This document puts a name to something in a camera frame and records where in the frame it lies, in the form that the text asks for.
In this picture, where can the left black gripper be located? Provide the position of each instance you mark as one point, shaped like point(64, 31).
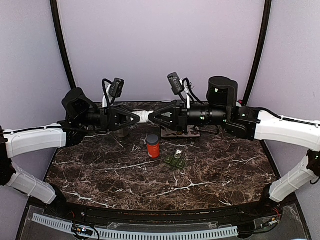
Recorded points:
point(110, 118)

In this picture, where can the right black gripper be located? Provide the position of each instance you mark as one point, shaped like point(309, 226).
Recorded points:
point(179, 105)

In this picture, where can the white pill bottle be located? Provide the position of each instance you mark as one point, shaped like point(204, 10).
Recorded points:
point(143, 116)

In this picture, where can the red pill bottle grey lid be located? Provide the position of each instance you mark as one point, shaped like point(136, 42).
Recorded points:
point(153, 147)

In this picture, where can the green pill organizer box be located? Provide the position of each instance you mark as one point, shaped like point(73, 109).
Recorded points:
point(176, 160)

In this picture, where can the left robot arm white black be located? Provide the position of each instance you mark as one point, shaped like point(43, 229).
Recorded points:
point(83, 116)

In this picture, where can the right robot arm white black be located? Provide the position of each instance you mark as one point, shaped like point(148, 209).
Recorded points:
point(250, 123)

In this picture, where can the cream ceramic mug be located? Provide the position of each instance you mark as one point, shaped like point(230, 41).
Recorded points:
point(122, 133)

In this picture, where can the floral square coaster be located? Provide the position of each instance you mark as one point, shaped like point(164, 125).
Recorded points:
point(191, 133)

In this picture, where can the small circuit board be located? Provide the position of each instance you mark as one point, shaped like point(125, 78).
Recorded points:
point(79, 230)

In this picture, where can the black left frame post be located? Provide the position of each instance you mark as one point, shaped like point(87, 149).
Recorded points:
point(57, 23)

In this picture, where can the black frame post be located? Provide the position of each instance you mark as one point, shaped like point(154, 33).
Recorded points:
point(259, 51)
point(57, 23)

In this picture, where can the black right frame post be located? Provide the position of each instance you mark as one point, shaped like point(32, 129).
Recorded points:
point(259, 51)

